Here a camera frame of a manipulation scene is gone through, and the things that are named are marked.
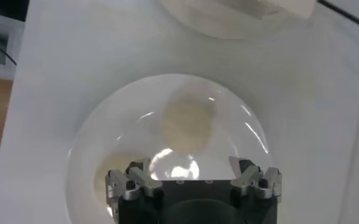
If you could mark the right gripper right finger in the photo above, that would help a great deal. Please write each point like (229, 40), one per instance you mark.
(252, 182)

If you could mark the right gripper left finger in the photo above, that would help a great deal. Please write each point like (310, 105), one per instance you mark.
(133, 182)

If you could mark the white round plate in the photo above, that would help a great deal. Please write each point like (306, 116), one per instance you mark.
(130, 134)

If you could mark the white electric cooker base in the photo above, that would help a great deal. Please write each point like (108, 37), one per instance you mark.
(215, 21)

